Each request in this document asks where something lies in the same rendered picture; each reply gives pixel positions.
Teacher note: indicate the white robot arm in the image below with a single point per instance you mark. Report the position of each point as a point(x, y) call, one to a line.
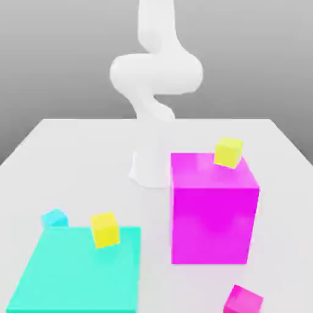
point(156, 73)

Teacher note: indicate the small yellow cube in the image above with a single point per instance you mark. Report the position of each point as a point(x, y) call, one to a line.
point(105, 231)
point(228, 152)

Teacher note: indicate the small cyan cube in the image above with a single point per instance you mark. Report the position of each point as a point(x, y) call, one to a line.
point(54, 218)

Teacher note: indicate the small magenta cube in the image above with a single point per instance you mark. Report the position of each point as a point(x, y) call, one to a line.
point(242, 300)

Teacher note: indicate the large magenta box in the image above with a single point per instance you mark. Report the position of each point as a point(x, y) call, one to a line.
point(212, 220)

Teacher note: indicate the large turquoise box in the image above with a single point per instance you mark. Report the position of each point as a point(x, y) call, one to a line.
point(78, 271)

